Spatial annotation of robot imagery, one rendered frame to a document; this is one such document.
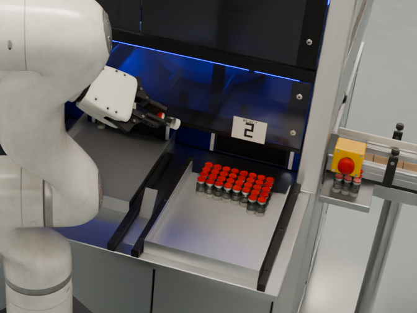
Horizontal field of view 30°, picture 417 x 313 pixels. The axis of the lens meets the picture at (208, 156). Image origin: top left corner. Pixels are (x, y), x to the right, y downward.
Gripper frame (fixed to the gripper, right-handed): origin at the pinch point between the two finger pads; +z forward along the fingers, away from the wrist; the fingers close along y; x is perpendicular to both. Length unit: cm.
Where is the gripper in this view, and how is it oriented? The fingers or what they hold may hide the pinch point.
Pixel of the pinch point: (153, 113)
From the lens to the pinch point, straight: 153.3
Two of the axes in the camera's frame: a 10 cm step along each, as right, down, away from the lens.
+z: 8.2, 3.5, 4.4
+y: -1.4, 8.8, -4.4
